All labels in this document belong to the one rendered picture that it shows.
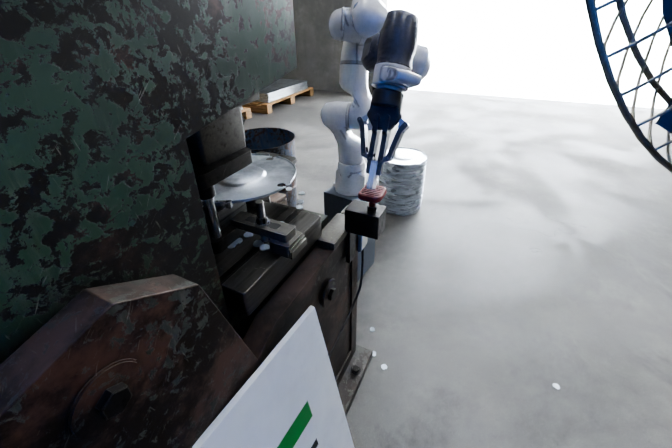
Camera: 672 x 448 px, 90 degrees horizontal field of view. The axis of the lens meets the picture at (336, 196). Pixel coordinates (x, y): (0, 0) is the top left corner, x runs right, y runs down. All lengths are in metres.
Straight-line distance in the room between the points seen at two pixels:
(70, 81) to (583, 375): 1.63
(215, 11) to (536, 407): 1.42
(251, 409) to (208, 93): 0.54
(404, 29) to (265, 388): 0.79
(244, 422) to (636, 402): 1.31
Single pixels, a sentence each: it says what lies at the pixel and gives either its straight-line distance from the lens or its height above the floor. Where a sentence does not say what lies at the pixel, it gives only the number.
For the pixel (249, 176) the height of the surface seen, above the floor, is 0.79.
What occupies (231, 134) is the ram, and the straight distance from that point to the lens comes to 0.76.
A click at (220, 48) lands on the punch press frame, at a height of 1.11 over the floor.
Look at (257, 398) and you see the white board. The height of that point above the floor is 0.55.
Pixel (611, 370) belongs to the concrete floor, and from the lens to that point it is 1.70.
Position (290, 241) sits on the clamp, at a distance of 0.72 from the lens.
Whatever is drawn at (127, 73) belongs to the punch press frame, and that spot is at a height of 1.10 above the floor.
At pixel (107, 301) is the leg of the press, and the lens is 0.43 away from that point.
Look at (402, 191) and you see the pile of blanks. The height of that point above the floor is 0.18.
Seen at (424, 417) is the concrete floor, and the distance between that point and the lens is 1.34.
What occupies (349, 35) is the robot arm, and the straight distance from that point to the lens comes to 1.29.
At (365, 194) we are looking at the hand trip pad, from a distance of 0.83.
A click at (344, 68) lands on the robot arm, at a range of 1.36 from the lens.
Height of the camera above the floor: 1.16
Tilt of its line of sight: 29 degrees down
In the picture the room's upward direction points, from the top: 1 degrees counter-clockwise
